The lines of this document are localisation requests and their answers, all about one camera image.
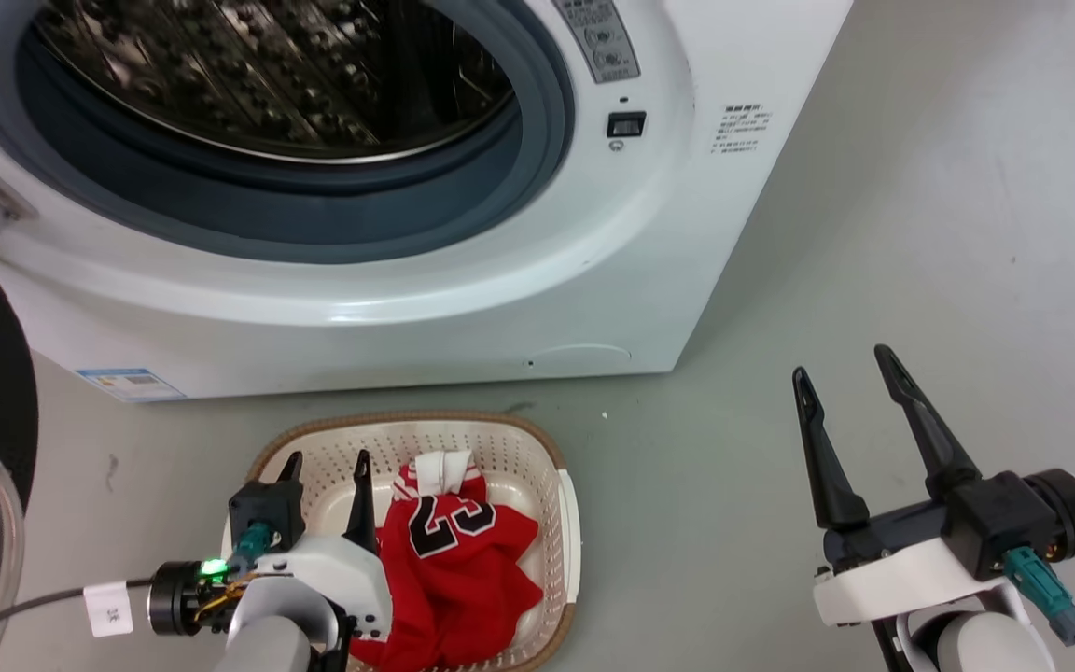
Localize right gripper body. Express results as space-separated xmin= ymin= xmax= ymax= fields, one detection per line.
xmin=813 ymin=469 xmax=1075 ymax=626

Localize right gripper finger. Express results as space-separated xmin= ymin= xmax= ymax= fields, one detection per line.
xmin=791 ymin=366 xmax=872 ymax=532
xmin=874 ymin=344 xmax=983 ymax=501

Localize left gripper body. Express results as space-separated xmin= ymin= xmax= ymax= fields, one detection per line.
xmin=147 ymin=537 xmax=395 ymax=646

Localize red basketball jersey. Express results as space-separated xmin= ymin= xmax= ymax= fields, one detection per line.
xmin=350 ymin=450 xmax=547 ymax=672

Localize cream perforated laundry basket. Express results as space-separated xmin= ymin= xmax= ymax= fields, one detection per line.
xmin=220 ymin=411 xmax=585 ymax=672

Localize stainless steel washing machine drum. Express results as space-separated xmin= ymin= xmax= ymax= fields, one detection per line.
xmin=29 ymin=0 xmax=516 ymax=165

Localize blue energy label sticker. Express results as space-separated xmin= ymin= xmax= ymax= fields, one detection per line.
xmin=76 ymin=367 xmax=189 ymax=403

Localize grey rubber door seal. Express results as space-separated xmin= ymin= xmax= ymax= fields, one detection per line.
xmin=0 ymin=0 xmax=577 ymax=265

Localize white front-load washing machine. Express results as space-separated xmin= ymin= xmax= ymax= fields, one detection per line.
xmin=0 ymin=0 xmax=856 ymax=403

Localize grey warning sticker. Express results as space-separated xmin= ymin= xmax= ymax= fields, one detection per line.
xmin=553 ymin=0 xmax=642 ymax=85

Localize teal connector left camera cable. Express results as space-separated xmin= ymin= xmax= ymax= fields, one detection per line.
xmin=233 ymin=521 xmax=280 ymax=581

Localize teal connector camera cable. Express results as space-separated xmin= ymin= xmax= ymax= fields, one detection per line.
xmin=233 ymin=521 xmax=280 ymax=581
xmin=1003 ymin=548 xmax=1075 ymax=672

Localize teal connector right camera cable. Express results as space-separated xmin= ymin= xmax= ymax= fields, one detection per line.
xmin=1003 ymin=548 xmax=1075 ymax=672

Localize white cable label tag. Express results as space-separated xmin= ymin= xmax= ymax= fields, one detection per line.
xmin=83 ymin=580 xmax=136 ymax=639

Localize thin black cable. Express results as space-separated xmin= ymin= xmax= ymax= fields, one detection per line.
xmin=0 ymin=577 xmax=158 ymax=660

